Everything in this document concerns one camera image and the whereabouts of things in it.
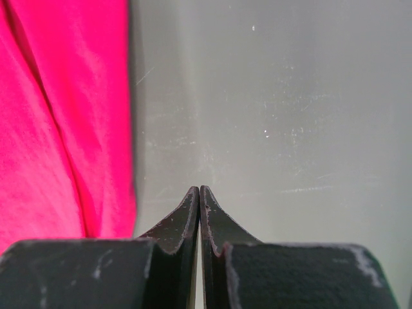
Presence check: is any magenta t shirt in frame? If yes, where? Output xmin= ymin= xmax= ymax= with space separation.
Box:
xmin=1 ymin=1 xmax=136 ymax=250

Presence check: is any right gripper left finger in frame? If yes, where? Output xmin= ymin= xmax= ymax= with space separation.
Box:
xmin=1 ymin=187 xmax=198 ymax=308

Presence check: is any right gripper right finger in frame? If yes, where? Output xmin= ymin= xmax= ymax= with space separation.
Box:
xmin=200 ymin=185 xmax=398 ymax=308

